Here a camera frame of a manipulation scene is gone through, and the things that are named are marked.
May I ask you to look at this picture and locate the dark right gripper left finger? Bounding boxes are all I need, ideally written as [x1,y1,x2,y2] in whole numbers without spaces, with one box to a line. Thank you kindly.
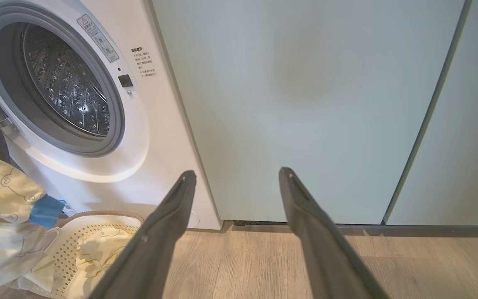
[88,170,198,299]

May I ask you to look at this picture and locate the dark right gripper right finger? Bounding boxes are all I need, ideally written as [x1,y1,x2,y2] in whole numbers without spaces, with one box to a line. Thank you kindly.
[278,167,391,299]

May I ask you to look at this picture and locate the cream printed garment blue cuffs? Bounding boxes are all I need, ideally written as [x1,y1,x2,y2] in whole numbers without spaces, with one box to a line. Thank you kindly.
[0,150,66,292]

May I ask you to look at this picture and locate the cream perforated laundry basket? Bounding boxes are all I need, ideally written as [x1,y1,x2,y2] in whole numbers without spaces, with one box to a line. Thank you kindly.
[15,211,145,299]

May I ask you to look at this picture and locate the white washing machine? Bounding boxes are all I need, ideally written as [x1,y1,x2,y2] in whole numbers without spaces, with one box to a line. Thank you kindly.
[0,0,223,231]

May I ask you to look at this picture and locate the pale green cabinet door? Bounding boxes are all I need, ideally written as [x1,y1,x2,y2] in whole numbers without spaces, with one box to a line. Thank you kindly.
[383,0,478,227]
[151,0,472,227]

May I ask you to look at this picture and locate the blue white energy label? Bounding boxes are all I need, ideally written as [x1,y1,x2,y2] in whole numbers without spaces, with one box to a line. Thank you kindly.
[60,200,78,217]

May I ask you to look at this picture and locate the steel washer drum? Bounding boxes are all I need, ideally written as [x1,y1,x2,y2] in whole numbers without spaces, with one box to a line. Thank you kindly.
[18,23,112,137]

